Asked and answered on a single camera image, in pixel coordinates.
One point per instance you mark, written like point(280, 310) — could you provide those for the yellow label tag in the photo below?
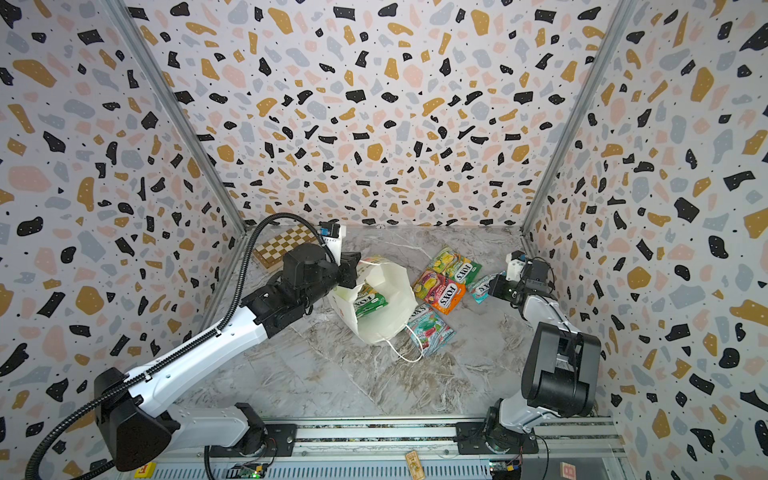
point(145, 472)

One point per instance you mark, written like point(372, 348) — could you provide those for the teal pink Fox's candy bag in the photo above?
point(431, 331)

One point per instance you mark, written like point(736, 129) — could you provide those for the white paper bag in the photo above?
point(383, 325)

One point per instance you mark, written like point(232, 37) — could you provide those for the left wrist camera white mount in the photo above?
point(333, 234)

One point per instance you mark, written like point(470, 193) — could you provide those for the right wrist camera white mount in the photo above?
point(516, 262)

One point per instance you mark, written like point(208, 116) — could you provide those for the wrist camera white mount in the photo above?
point(516, 262)
point(333, 234)

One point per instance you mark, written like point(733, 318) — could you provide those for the yellow green Fox's candy bag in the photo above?
point(455, 266)

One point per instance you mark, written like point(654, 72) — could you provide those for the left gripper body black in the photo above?
point(344, 272)

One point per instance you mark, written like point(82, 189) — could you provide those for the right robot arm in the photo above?
point(559, 377)

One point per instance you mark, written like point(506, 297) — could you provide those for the green circuit board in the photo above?
point(250, 471)

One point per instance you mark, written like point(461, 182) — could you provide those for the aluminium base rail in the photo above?
point(448, 447)

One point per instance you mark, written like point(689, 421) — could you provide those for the pink orange Fox's candy bag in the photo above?
point(438, 291)

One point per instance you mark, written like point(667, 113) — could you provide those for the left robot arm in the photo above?
point(144, 422)

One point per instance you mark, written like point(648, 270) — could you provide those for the wooden chessboard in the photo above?
point(270, 253)

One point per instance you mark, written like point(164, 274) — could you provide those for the wooden tag on rail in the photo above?
point(414, 466)

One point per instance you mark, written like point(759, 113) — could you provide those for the teal mint Fox's candy bag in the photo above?
point(481, 289)

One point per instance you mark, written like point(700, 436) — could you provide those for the red label tag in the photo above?
point(568, 471)

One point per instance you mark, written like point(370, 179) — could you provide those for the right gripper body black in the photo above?
point(505, 289)

